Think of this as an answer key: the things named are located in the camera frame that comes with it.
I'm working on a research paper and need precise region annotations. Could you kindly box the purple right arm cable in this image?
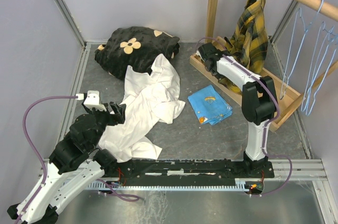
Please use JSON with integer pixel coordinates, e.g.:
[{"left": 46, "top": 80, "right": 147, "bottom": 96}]
[{"left": 195, "top": 37, "right": 293, "bottom": 197}]

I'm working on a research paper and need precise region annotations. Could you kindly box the light blue wire hanger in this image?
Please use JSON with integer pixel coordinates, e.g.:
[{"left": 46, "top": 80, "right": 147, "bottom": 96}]
[
  {"left": 279, "top": 0, "right": 325, "bottom": 100},
  {"left": 301, "top": 22, "right": 337, "bottom": 116}
]

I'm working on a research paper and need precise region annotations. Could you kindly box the blue folded cloth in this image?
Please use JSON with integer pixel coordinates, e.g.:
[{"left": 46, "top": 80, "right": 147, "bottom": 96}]
[{"left": 188, "top": 85, "right": 232, "bottom": 125}]

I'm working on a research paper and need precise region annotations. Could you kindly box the white slotted cable duct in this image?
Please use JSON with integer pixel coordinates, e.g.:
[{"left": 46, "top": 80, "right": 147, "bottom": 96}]
[{"left": 87, "top": 178, "right": 262, "bottom": 191}]

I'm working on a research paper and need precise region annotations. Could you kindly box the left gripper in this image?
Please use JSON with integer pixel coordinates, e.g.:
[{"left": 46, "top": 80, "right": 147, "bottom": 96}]
[{"left": 83, "top": 100, "right": 127, "bottom": 149}]

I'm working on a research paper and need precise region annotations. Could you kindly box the wooden clothes rack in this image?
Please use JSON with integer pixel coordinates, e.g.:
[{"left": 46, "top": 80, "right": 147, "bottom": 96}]
[{"left": 190, "top": 0, "right": 337, "bottom": 132}]

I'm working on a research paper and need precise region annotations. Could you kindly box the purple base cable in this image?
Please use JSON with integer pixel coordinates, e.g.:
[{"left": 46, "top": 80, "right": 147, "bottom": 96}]
[{"left": 97, "top": 179, "right": 140, "bottom": 202}]

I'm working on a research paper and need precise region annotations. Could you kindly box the white shirt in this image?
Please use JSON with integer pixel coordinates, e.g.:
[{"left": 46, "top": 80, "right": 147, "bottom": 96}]
[{"left": 99, "top": 54, "right": 185, "bottom": 163}]

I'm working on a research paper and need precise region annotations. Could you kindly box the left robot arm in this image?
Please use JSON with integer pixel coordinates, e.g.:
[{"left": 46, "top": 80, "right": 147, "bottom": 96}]
[{"left": 7, "top": 102, "right": 126, "bottom": 223}]

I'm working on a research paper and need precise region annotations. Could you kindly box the yellow plaid shirt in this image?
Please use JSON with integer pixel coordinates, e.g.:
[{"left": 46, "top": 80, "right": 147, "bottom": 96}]
[{"left": 218, "top": 0, "right": 269, "bottom": 95}]

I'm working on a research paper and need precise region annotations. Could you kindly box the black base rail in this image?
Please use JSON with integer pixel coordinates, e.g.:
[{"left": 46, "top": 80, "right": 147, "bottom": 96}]
[{"left": 104, "top": 159, "right": 275, "bottom": 186}]

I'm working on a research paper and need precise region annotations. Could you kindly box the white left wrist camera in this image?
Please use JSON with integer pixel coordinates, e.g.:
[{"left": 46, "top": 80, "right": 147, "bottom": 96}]
[{"left": 76, "top": 90, "right": 107, "bottom": 112}]

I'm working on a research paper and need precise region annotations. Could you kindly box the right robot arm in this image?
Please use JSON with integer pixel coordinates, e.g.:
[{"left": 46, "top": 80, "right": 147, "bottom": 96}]
[{"left": 196, "top": 43, "right": 279, "bottom": 177}]

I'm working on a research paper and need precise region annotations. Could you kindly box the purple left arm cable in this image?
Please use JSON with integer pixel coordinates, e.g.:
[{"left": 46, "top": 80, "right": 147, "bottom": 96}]
[{"left": 13, "top": 94, "right": 79, "bottom": 224}]

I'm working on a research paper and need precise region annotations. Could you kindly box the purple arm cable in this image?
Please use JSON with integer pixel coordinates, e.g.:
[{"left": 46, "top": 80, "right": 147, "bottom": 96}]
[
  {"left": 195, "top": 37, "right": 293, "bottom": 197},
  {"left": 13, "top": 94, "right": 79, "bottom": 224}
]

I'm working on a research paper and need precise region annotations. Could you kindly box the black flower-pattern garment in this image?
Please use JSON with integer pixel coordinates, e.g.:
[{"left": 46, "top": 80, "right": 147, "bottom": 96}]
[{"left": 95, "top": 26, "right": 180, "bottom": 80}]

